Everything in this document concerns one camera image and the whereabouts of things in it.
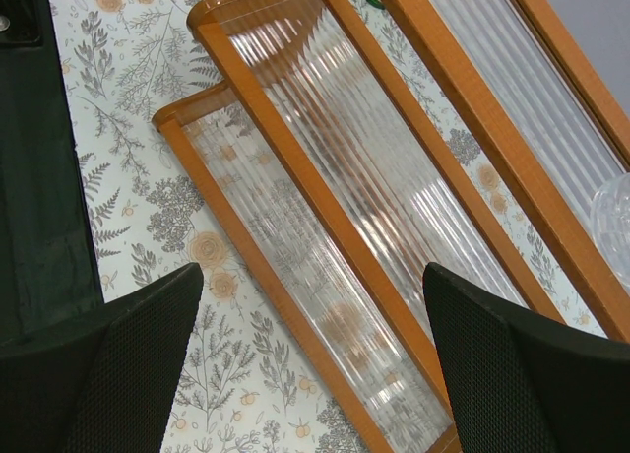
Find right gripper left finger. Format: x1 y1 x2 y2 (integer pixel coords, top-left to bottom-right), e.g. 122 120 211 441
1 263 204 452

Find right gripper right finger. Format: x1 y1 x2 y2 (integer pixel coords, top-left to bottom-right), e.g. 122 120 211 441
422 263 629 452

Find orange three-tier glass shelf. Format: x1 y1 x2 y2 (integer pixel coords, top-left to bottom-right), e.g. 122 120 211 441
153 0 629 452

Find floral patterned table mat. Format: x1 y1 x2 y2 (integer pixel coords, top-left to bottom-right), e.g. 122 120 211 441
50 0 603 452

